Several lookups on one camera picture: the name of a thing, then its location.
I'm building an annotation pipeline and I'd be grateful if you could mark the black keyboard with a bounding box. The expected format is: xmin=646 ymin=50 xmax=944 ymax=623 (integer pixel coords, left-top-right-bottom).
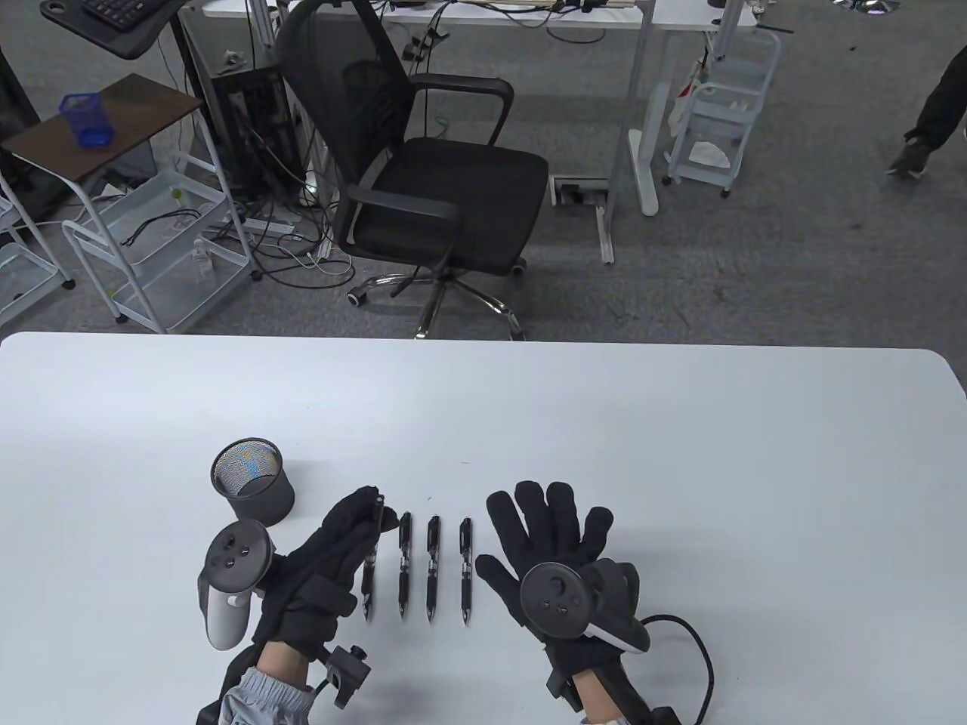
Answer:
xmin=80 ymin=0 xmax=165 ymax=32

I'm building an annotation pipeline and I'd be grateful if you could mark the grey white left controller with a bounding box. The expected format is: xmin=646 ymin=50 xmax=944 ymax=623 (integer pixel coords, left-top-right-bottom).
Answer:
xmin=197 ymin=521 xmax=273 ymax=652

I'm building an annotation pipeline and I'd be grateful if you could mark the brown top side table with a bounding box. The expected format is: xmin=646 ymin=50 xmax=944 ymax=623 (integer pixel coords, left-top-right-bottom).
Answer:
xmin=0 ymin=72 xmax=264 ymax=335

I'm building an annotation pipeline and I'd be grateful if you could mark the blue mesh pen cup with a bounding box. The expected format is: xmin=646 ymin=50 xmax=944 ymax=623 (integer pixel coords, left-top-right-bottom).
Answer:
xmin=59 ymin=92 xmax=116 ymax=149

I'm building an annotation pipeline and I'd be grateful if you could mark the person's left forearm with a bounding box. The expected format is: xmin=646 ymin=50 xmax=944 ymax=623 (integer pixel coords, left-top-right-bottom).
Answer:
xmin=198 ymin=640 xmax=317 ymax=725

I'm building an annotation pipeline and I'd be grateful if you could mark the person's right hand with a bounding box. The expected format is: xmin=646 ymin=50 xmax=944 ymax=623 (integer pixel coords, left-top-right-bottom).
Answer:
xmin=476 ymin=481 xmax=643 ymax=669

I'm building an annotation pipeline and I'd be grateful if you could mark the black standing desk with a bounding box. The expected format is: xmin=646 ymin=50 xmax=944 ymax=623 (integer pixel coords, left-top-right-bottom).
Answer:
xmin=39 ymin=0 xmax=214 ymax=114

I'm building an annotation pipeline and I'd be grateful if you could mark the black computer tower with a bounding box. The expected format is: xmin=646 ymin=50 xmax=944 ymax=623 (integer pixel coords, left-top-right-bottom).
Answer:
xmin=210 ymin=66 xmax=299 ymax=193

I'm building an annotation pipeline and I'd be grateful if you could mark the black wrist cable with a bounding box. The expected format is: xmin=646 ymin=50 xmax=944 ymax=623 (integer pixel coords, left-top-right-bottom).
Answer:
xmin=641 ymin=615 xmax=715 ymax=725

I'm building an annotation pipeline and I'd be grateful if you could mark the floor socket box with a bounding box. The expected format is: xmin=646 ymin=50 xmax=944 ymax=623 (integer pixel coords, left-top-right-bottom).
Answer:
xmin=551 ymin=177 xmax=610 ymax=207

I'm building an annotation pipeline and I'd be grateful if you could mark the black mesh pen holder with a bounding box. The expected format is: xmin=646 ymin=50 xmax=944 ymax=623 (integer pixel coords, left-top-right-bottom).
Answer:
xmin=210 ymin=438 xmax=296 ymax=526

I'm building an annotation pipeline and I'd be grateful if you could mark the person's left hand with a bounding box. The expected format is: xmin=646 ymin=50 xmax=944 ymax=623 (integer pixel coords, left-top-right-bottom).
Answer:
xmin=253 ymin=487 xmax=399 ymax=667

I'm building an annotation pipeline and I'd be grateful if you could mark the black pen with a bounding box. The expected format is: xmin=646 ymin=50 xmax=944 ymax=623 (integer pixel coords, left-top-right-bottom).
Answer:
xmin=360 ymin=493 xmax=385 ymax=622
xmin=459 ymin=517 xmax=474 ymax=628
xmin=397 ymin=511 xmax=413 ymax=622
xmin=425 ymin=515 xmax=442 ymax=625

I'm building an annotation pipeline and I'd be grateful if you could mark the dark grey right controller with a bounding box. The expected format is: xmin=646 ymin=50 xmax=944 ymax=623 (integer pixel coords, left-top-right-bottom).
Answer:
xmin=519 ymin=559 xmax=651 ymax=655

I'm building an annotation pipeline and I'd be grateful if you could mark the black office chair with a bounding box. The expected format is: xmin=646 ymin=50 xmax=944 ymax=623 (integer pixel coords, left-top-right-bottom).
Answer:
xmin=274 ymin=0 xmax=550 ymax=341

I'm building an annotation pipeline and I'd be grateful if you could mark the white wire tray cart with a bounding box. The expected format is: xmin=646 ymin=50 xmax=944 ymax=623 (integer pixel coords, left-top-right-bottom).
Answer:
xmin=0 ymin=174 xmax=76 ymax=327
xmin=62 ymin=150 xmax=256 ymax=335

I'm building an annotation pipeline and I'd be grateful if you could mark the person's right forearm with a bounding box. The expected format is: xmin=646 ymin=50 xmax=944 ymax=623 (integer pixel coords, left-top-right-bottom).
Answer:
xmin=567 ymin=663 xmax=652 ymax=725

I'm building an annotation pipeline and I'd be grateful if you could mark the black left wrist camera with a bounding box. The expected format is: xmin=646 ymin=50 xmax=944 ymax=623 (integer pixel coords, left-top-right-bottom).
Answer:
xmin=308 ymin=643 xmax=372 ymax=709

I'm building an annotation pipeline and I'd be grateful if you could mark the white plastic trolley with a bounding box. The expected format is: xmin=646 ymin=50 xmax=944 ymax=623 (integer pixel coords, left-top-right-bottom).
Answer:
xmin=663 ymin=29 xmax=783 ymax=199

